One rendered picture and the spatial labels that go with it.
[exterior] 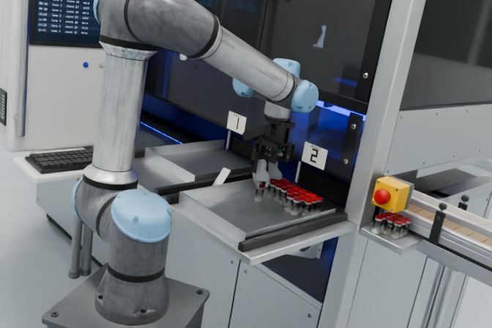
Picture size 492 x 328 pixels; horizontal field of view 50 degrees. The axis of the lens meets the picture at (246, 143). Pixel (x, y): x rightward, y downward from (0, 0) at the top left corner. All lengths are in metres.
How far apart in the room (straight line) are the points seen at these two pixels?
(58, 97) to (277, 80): 0.99
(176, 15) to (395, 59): 0.63
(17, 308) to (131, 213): 1.58
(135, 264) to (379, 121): 0.72
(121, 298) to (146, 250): 0.11
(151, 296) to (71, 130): 1.01
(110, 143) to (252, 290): 0.91
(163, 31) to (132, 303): 0.52
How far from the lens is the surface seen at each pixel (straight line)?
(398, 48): 1.38
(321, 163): 1.53
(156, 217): 1.03
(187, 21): 0.97
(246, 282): 1.85
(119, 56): 1.07
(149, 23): 0.97
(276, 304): 1.77
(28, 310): 2.54
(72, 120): 1.98
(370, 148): 1.43
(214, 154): 1.85
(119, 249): 1.05
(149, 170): 1.63
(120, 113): 1.08
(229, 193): 1.52
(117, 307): 1.10
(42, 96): 1.91
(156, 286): 1.10
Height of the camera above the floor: 1.45
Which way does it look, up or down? 16 degrees down
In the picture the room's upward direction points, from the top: 9 degrees clockwise
